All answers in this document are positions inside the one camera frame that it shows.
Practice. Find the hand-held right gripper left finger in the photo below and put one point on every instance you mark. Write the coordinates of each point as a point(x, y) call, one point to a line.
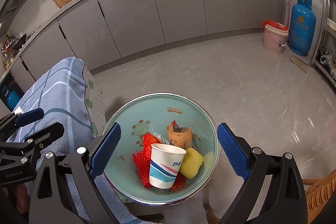
point(105, 153)

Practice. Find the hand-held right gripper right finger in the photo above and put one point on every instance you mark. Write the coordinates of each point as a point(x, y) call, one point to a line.
point(232, 150)

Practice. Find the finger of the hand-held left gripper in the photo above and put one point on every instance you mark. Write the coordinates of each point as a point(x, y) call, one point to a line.
point(50, 132)
point(29, 117)

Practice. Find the red mesh bag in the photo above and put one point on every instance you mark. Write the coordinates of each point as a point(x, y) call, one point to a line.
point(143, 158)

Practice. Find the yellow sponge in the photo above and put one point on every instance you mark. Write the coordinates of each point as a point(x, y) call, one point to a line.
point(193, 163)

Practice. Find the orange paper packet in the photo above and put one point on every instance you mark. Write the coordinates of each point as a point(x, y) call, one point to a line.
point(178, 140)

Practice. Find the clear plastic bag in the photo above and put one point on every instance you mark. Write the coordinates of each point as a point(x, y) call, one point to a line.
point(160, 138)

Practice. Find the white paper cup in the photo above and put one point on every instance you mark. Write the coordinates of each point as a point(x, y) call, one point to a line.
point(162, 169)

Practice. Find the green waste bin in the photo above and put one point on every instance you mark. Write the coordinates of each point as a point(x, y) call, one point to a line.
point(157, 108)

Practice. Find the small blue gas cylinder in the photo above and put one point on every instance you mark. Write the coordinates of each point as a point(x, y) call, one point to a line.
point(11, 99)

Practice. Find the blue checked cloth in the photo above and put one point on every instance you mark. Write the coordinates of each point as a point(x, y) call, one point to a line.
point(60, 87)

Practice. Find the frog print tablecloth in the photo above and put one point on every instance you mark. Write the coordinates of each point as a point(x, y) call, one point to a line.
point(94, 98)

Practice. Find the row of spice bottles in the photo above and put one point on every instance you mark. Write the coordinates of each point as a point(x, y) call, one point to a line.
point(6, 56)

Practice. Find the black wok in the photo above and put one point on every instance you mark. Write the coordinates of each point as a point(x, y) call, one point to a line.
point(19, 43)

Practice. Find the wicker chair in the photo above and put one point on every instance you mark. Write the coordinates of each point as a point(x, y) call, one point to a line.
point(317, 197)

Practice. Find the flat cardboard piece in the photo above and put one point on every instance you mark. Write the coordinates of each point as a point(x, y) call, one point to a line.
point(299, 63)

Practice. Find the pink plastic bucket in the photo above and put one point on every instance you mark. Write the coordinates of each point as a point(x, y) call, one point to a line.
point(273, 43)

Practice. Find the range hood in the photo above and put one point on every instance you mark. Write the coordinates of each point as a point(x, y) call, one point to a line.
point(15, 1)

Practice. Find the white plastic bag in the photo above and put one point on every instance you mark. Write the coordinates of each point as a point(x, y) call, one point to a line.
point(326, 59)

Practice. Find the red plastic bin liner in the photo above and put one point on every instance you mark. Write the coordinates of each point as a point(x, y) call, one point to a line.
point(273, 23)

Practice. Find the large blue gas cylinder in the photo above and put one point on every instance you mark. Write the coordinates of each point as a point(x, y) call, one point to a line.
point(302, 29)

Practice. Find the grey kitchen cabinets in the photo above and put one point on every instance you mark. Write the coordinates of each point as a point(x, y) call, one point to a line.
point(178, 3)

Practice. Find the metal shelf rack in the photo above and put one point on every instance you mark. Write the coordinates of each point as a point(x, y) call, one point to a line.
point(325, 3)

